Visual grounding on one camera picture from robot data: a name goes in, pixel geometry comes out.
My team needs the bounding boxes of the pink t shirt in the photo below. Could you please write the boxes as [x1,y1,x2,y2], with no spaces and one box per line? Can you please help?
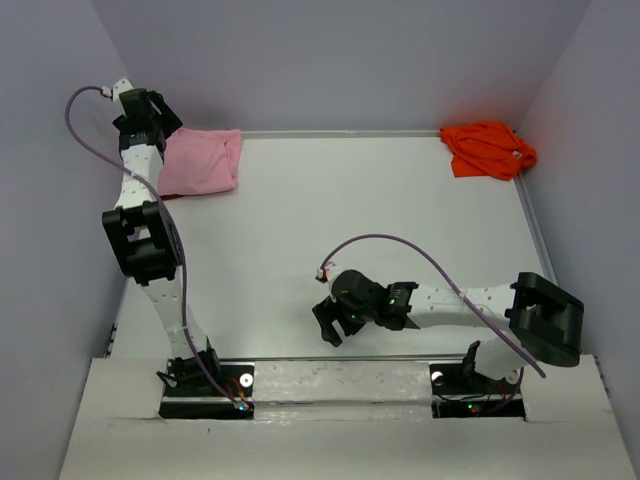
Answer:
[158,128,242,196]

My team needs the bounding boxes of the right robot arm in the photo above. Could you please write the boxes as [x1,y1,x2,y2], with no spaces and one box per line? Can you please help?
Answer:
[312,267,584,392]

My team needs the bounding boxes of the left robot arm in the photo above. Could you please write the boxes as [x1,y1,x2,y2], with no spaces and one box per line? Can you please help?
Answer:
[102,79,221,395]

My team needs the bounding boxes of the dark red folded t shirt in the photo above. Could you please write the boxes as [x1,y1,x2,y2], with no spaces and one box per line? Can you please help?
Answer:
[160,194,187,201]

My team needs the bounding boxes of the orange t shirt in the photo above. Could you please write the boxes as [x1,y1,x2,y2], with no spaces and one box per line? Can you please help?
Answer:
[439,122,538,181]

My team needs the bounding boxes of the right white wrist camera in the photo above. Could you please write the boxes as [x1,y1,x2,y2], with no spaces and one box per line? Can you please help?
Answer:
[315,266,330,283]

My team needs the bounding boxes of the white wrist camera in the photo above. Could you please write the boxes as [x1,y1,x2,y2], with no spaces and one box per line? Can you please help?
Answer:
[315,266,330,283]
[100,77,134,102]

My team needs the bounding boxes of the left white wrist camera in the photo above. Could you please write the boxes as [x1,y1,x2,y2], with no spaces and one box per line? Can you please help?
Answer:
[100,77,134,102]

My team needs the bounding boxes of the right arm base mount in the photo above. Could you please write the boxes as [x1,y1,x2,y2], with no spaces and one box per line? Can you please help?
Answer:
[429,341,526,419]

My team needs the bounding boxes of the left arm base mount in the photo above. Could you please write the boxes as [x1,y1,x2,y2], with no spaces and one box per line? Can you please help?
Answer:
[156,359,255,420]

